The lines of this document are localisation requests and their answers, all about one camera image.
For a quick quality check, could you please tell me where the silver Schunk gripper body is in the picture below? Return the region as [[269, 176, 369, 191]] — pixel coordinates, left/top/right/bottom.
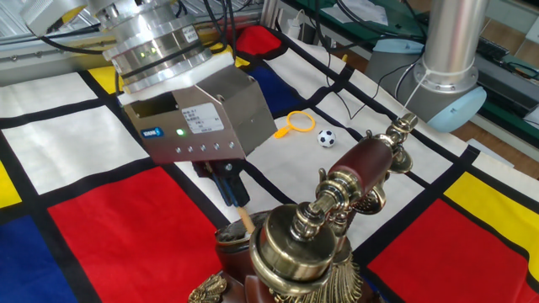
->
[[123, 64, 278, 165]]

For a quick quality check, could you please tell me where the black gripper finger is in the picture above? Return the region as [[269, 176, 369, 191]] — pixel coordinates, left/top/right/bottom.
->
[[212, 159, 252, 207], [192, 161, 235, 207]]

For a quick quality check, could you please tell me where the thin wooden stick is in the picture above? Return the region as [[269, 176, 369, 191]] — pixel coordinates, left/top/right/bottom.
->
[[235, 205, 257, 235]]

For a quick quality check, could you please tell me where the antique brown brass phone base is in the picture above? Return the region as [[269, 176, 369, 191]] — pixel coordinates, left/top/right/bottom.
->
[[187, 167, 388, 303]]

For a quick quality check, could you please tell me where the brown brass phone handset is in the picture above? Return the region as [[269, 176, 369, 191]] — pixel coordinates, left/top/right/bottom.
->
[[248, 112, 419, 295]]

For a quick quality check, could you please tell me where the white gripper adapter plate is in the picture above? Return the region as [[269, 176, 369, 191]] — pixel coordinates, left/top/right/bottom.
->
[[116, 51, 236, 106]]

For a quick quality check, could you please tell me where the small toy soccer ball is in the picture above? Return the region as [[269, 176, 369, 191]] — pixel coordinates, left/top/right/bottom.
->
[[317, 129, 338, 149]]

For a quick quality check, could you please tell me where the colour block patterned tablecloth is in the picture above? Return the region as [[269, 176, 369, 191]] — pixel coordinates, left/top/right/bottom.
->
[[0, 24, 539, 303]]

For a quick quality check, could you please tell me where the silver force torque sensor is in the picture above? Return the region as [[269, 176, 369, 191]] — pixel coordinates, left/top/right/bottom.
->
[[90, 0, 214, 94]]

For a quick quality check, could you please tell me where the white power plug adapter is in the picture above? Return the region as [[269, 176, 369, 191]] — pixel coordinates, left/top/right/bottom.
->
[[286, 8, 307, 40]]

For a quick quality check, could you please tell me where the white vented wrist housing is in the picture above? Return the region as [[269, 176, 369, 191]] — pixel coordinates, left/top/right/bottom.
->
[[19, 0, 90, 38]]

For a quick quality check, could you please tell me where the white plastic sheet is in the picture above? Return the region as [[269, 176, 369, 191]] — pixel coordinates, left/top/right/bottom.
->
[[322, 0, 389, 26]]

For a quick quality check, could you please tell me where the yellow toy magnifier ring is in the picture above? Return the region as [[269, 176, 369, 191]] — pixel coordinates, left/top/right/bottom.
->
[[272, 109, 317, 141]]

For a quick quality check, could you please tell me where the black wrist cable bundle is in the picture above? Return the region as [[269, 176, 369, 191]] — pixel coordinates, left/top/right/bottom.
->
[[37, 0, 239, 56]]

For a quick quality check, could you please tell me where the aluminium frame post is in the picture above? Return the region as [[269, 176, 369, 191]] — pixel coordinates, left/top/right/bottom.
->
[[259, 0, 281, 27]]

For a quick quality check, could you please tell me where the thin black wire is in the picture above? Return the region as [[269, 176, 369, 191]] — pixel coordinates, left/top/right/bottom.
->
[[326, 62, 420, 121]]

